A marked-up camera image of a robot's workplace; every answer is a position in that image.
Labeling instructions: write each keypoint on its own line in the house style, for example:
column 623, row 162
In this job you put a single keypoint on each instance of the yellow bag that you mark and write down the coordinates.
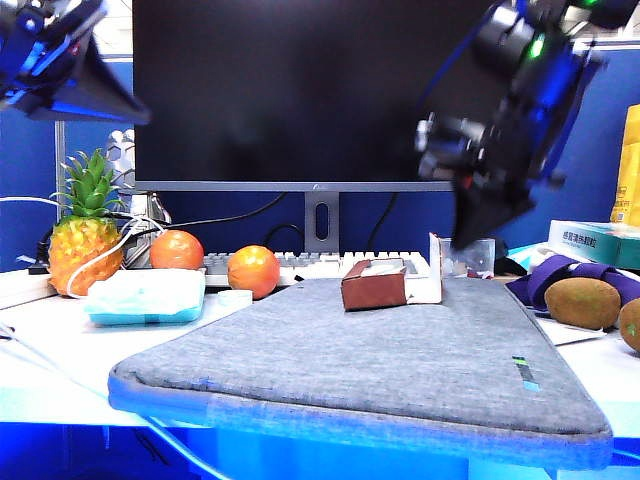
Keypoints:
column 630, row 175

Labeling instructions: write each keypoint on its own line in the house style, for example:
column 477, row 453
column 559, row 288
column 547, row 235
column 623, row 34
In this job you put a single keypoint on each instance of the white paper sheet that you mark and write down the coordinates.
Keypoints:
column 564, row 333

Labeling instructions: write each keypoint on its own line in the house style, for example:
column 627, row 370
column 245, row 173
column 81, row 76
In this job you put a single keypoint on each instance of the black computer monitor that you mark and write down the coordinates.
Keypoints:
column 290, row 90

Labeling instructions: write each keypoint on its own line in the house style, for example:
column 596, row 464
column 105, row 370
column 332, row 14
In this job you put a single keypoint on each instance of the silver honeycomb ornament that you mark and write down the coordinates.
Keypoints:
column 123, row 155

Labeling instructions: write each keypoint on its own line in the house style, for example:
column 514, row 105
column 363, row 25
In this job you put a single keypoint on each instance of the orange fruit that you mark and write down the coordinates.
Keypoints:
column 254, row 271
column 176, row 250

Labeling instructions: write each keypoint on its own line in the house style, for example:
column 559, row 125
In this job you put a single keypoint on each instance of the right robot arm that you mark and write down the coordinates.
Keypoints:
column 505, row 35

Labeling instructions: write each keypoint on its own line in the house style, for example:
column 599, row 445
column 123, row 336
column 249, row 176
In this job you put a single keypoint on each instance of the plastic pineapple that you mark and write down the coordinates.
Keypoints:
column 82, row 250

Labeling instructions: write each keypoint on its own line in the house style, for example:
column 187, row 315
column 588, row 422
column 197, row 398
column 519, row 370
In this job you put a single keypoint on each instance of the white keyboard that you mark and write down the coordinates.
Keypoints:
column 315, row 261

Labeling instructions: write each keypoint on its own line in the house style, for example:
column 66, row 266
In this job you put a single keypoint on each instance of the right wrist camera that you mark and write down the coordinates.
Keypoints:
column 450, row 145

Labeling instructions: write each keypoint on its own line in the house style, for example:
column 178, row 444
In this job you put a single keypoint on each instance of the grey monitor stand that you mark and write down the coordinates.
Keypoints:
column 321, row 220

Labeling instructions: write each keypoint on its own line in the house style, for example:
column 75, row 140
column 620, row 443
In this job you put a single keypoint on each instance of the teal and white medicine box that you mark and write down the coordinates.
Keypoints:
column 594, row 241

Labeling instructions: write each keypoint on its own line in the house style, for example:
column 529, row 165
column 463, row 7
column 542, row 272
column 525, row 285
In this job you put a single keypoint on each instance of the grey partition post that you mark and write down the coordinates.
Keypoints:
column 60, row 160

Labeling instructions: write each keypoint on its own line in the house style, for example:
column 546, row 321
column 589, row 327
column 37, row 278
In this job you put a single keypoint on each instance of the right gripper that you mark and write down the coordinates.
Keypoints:
column 510, row 150

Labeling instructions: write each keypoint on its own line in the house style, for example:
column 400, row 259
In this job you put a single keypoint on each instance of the white power strip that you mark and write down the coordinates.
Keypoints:
column 21, row 289

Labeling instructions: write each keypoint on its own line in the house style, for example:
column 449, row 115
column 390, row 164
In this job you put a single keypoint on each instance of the brown glasses case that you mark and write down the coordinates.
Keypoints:
column 372, row 292

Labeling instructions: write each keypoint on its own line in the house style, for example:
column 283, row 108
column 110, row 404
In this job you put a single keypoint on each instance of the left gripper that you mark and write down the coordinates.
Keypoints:
column 40, row 50

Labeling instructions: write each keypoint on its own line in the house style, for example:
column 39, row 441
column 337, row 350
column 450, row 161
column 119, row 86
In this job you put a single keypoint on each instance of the brown kiwi fruit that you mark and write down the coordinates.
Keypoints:
column 582, row 303
column 631, row 325

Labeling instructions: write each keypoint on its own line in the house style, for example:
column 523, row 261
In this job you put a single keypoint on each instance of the grey fabric laptop sleeve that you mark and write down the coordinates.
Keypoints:
column 360, row 365

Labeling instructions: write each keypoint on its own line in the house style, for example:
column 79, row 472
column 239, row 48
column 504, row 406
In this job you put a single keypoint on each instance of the white and blue tissue pack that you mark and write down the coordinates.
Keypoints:
column 147, row 297

